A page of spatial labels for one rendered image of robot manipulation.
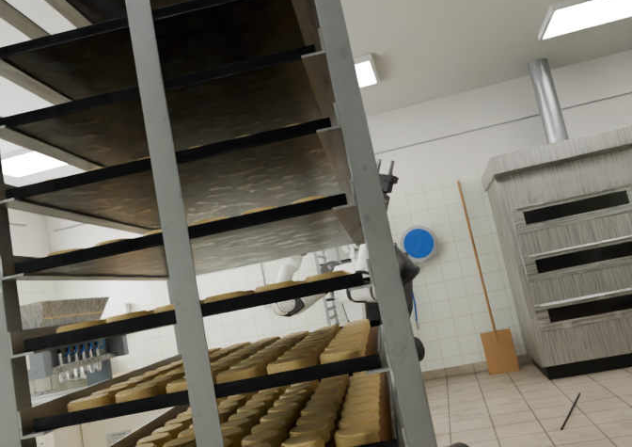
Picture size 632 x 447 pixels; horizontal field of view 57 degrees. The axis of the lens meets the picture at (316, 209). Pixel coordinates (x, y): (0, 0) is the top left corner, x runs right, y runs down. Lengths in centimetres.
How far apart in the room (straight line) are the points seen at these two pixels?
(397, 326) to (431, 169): 603
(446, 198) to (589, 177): 159
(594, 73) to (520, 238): 227
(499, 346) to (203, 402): 576
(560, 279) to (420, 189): 187
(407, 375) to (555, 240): 503
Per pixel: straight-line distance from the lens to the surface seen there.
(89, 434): 274
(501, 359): 636
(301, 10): 79
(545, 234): 563
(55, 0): 108
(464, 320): 658
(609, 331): 575
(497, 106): 683
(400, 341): 64
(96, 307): 306
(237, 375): 70
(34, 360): 259
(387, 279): 64
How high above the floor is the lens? 113
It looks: 8 degrees up
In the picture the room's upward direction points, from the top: 11 degrees counter-clockwise
